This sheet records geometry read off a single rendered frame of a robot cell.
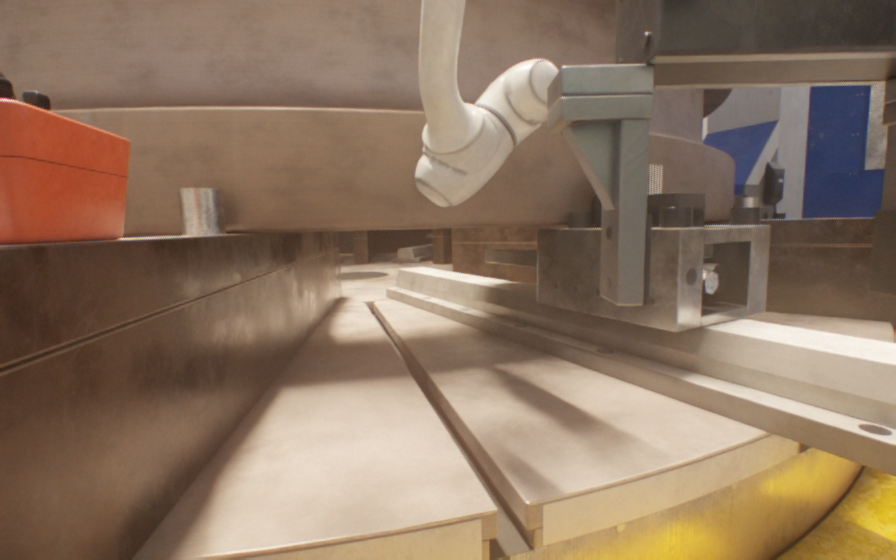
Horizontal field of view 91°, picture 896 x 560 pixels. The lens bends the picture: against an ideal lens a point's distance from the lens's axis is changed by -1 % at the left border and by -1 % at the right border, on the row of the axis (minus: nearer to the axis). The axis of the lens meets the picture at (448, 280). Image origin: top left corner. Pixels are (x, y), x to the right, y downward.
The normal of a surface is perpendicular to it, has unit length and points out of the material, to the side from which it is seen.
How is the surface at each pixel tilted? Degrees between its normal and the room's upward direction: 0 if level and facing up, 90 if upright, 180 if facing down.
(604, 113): 90
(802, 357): 71
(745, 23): 90
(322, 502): 0
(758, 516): 90
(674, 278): 90
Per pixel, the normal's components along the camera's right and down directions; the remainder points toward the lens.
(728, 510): 0.43, 0.10
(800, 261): -0.62, 0.11
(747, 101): -0.89, 0.07
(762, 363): -0.84, -0.24
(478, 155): 0.60, 0.43
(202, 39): 0.09, 0.12
